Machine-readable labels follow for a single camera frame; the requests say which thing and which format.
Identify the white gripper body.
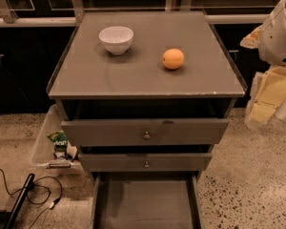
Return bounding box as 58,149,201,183
258,0,286,66

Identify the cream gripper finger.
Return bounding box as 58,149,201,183
245,66,286,128
240,26,261,49

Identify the orange fruit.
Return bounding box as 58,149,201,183
162,49,184,70

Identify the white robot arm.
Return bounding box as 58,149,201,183
240,0,286,128

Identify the grey drawer cabinet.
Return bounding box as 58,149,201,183
46,10,248,229

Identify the grey top drawer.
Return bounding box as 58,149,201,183
61,118,228,146

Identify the grey drawer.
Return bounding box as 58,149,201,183
61,118,228,146
79,153,212,172
90,173,205,229

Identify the brass top drawer knob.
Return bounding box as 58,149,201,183
143,131,151,140

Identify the brass drawer knob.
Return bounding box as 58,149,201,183
144,161,150,169
143,131,151,140

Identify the brass middle drawer knob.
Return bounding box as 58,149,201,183
144,161,150,169

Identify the grey middle drawer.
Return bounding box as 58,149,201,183
79,153,212,172

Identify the grey bottom drawer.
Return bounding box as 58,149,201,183
90,173,205,229

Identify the white ceramic bowl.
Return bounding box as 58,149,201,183
98,26,134,55

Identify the green snack bag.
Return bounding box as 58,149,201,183
47,130,68,158

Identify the clear plastic bin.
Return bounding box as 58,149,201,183
31,105,83,174

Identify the black bar stand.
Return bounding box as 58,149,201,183
4,174,35,229

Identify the black cable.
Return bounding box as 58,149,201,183
0,167,64,229

